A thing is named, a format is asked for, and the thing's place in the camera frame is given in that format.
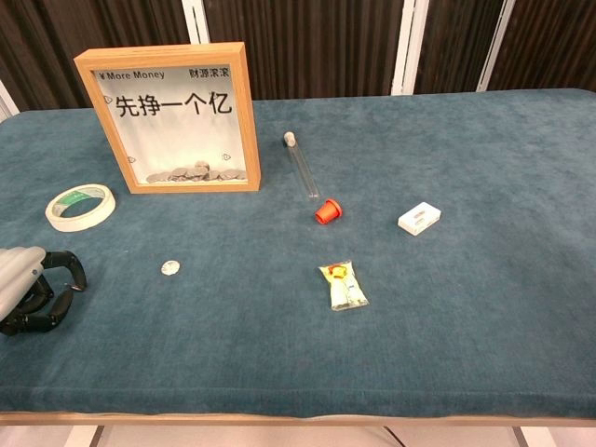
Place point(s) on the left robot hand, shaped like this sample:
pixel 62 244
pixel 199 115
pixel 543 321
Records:
pixel 18 274

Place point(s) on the white partition post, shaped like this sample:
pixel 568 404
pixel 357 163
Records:
pixel 496 46
pixel 407 46
pixel 195 21
pixel 8 102

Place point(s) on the red plastic cap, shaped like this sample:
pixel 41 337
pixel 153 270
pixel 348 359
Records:
pixel 328 212

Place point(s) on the small white box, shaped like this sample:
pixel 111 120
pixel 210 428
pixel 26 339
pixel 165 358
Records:
pixel 419 219

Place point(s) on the white tape roll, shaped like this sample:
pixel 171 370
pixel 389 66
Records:
pixel 79 224

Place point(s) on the pile of silver coins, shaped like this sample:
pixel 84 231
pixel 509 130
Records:
pixel 195 174

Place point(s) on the blue felt table cover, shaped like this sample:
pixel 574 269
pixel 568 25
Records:
pixel 419 302

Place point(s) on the wooden table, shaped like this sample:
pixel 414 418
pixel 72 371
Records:
pixel 298 419

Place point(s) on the silver coin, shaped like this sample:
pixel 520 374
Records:
pixel 170 267

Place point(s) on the clear glass test tube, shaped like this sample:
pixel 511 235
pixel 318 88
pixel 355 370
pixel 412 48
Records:
pixel 302 163

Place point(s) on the yellow snack packet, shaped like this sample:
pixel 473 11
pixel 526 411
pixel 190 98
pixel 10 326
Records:
pixel 344 288

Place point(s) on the wooden frame coin bank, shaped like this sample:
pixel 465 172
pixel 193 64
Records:
pixel 251 139

